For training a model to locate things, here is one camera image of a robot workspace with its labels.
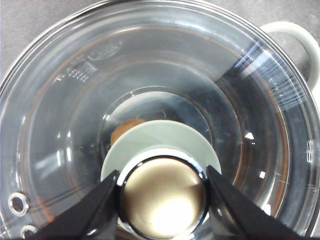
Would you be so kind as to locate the glass steamer lid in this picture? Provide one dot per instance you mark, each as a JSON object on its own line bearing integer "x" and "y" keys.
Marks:
{"x": 159, "y": 91}

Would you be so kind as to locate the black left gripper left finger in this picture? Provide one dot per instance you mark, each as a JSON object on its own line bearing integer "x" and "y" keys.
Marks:
{"x": 91, "y": 216}

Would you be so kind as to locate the green electric steamer pot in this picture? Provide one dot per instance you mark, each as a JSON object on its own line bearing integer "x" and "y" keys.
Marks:
{"x": 313, "y": 83}

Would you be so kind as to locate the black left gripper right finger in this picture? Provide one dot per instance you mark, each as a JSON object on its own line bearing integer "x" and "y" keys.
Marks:
{"x": 247, "y": 218}

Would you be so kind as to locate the brown potato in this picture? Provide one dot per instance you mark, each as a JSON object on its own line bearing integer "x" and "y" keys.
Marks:
{"x": 122, "y": 128}

